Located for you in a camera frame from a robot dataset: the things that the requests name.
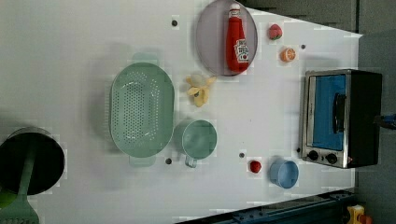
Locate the black toaster oven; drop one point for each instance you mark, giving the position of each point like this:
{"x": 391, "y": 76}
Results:
{"x": 340, "y": 107}

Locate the black round pot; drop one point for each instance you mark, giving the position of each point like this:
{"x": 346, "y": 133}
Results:
{"x": 37, "y": 147}

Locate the small red toy fruit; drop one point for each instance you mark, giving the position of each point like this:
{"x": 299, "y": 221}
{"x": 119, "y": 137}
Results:
{"x": 255, "y": 166}

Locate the peeled banana toy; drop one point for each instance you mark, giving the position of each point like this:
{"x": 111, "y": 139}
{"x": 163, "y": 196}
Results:
{"x": 199, "y": 88}

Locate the red ketchup bottle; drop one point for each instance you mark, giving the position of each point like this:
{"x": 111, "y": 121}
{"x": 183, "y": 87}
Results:
{"x": 237, "y": 53}

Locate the green perforated colander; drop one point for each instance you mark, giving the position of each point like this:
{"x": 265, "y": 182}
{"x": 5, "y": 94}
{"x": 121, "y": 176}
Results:
{"x": 141, "y": 114}

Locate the toy orange half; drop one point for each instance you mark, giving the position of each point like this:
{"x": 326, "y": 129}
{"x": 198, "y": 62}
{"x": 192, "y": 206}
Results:
{"x": 287, "y": 55}

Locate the toy strawberry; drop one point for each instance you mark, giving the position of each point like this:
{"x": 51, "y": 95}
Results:
{"x": 275, "y": 32}

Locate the blue cup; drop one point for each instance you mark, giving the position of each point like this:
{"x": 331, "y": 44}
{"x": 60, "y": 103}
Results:
{"x": 284, "y": 173}

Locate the green mug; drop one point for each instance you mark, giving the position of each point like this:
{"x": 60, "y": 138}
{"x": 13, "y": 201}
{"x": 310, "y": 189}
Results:
{"x": 195, "y": 139}

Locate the green spatula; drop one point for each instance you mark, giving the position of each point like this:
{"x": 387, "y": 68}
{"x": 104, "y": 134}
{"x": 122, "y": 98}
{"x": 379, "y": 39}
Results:
{"x": 20, "y": 211}

